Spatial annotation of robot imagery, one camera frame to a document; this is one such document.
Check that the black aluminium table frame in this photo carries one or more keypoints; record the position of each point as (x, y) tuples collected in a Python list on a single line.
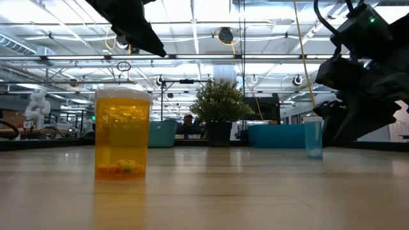
[(64, 145)]

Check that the person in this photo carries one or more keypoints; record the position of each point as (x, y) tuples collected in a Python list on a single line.
[(188, 126)]

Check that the white round duct column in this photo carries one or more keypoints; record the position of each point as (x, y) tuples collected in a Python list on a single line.
[(224, 74)]

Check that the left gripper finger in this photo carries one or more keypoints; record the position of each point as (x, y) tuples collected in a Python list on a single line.
[(147, 40)]

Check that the black pole stand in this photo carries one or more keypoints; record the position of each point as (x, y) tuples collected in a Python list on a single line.
[(161, 102)]

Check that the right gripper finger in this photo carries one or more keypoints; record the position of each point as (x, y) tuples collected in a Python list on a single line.
[(329, 111), (364, 123)]

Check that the blue plastic bin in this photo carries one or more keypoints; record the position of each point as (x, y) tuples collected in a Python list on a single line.
[(274, 136)]

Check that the artificial plant in black pot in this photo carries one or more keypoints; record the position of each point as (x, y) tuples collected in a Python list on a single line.
[(220, 105)]

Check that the teal plastic bin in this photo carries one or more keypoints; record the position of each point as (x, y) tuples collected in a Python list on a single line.
[(164, 134)]

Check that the large orange pill bottle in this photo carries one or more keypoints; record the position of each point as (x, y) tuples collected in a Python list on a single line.
[(123, 134)]

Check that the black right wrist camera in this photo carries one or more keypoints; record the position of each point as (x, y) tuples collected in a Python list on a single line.
[(361, 28)]

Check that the small blue pill bottle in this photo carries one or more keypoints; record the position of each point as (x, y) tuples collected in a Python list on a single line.
[(313, 137)]

